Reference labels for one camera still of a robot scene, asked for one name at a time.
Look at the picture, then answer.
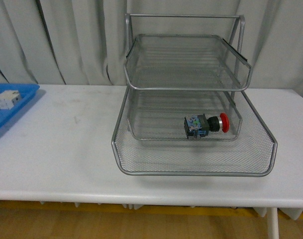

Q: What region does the white circuit breaker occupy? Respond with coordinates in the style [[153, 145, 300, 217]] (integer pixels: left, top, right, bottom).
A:
[[0, 90, 22, 110]]

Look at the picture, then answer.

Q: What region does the silver mesh tray rack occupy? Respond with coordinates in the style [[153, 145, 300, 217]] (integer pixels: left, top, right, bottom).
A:
[[111, 13, 278, 177]]

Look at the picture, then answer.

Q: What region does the white curtain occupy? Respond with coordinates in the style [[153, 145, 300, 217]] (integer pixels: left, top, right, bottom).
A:
[[0, 0, 303, 97]]

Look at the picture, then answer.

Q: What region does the blue plastic tray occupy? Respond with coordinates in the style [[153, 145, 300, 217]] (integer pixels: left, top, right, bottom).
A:
[[0, 83, 40, 138]]

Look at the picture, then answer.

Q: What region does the red emergency stop button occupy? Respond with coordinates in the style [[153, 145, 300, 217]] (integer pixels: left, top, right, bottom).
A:
[[184, 113, 230, 139]]

